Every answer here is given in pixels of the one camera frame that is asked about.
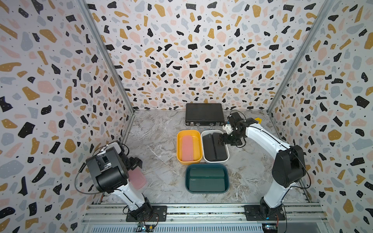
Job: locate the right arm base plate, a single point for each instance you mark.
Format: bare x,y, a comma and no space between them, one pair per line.
260,212

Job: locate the white storage box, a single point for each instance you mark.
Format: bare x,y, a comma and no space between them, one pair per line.
211,132

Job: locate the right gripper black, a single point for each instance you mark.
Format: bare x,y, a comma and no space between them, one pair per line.
223,136

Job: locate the dark grey pencil case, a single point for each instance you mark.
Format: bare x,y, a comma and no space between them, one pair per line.
220,150
209,150

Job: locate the black briefcase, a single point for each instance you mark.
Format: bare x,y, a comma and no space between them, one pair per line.
204,114

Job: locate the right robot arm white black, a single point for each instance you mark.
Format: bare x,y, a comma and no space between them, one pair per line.
289,164

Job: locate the yellow plastic triangle piece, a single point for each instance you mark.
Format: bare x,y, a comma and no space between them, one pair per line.
259,120

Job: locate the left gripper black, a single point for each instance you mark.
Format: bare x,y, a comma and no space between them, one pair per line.
134,162

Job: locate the pink pencil case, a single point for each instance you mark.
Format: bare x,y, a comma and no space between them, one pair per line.
187,148
137,178

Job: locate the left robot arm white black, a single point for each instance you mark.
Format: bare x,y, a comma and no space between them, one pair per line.
109,168

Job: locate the aluminium rail front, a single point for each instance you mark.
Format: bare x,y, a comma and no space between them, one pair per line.
207,218

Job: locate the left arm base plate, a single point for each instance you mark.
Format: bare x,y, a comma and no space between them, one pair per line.
156,213

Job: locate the yellow storage box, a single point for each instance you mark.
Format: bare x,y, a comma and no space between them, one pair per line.
197,146

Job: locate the teal storage box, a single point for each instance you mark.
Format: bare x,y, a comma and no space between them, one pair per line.
207,165

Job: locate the green pencil case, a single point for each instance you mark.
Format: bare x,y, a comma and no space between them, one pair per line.
206,185
214,173

